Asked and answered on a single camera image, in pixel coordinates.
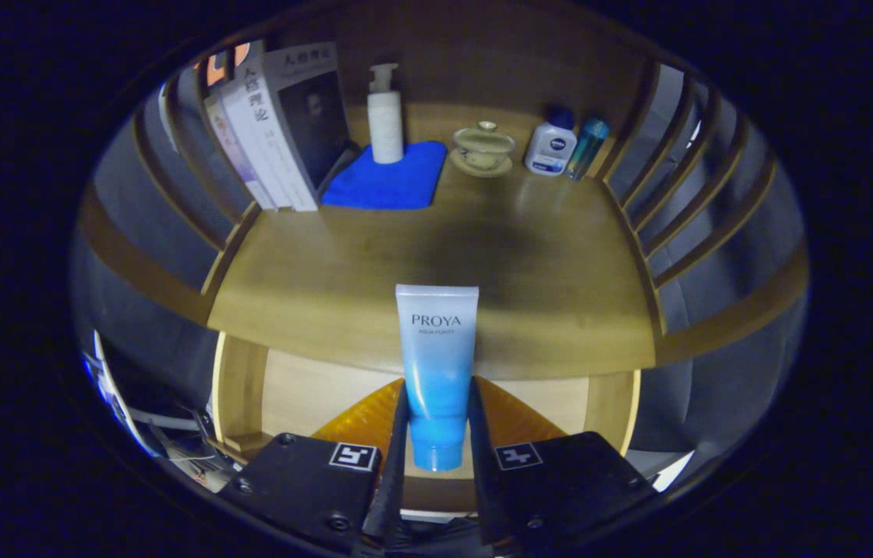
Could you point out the white frame equipment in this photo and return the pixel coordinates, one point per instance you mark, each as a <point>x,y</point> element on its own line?
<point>115,391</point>

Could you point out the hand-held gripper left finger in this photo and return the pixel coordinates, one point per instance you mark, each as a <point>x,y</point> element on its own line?
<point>393,496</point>

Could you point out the blue folded cloth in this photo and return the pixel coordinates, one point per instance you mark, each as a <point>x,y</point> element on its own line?
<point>382,186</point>

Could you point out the beige lidded ceramic teacup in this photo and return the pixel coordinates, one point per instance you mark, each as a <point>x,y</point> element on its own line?
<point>482,147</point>

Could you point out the blue white cosmetic tube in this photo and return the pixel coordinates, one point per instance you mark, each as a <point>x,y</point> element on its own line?
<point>436,364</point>

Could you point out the white box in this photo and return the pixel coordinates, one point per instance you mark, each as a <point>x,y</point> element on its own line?
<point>672,473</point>

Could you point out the white lotion bottle blue cap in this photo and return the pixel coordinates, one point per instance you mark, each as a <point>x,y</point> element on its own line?
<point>551,147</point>

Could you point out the pale purple book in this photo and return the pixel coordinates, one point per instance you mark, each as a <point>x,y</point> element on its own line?
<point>235,147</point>

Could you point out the white book with dark cover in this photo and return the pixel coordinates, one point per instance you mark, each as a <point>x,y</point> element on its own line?
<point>312,116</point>

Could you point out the wooden countertop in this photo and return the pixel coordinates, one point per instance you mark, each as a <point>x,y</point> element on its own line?
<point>544,287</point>

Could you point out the black backdrop cloth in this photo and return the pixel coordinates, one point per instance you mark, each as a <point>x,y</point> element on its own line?
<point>165,248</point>

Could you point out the wooden drawer with black knob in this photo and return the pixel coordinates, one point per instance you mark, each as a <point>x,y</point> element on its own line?
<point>304,391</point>

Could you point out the white pump bottle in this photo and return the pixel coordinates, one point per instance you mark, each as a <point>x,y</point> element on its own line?
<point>386,124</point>

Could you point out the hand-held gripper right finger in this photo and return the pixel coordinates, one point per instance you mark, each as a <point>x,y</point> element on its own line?
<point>482,496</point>

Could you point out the slim teal bottle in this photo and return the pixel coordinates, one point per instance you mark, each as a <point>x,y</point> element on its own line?
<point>587,147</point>

